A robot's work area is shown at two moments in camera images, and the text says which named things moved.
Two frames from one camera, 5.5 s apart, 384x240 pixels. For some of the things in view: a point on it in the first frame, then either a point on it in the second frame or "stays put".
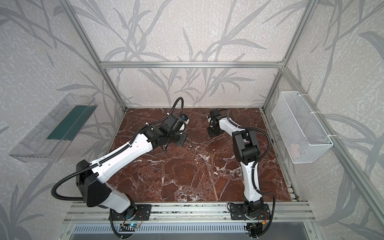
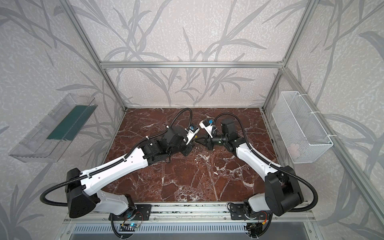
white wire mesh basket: [305, 139] stays put
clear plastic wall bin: [47, 143] stays put
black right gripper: [213, 130] to [209, 141]
